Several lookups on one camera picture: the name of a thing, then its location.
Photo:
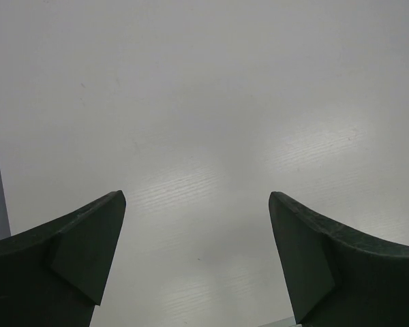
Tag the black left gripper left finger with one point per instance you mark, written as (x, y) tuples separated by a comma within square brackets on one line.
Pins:
[(55, 274)]

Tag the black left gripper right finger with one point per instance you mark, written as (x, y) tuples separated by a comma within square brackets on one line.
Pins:
[(336, 275)]

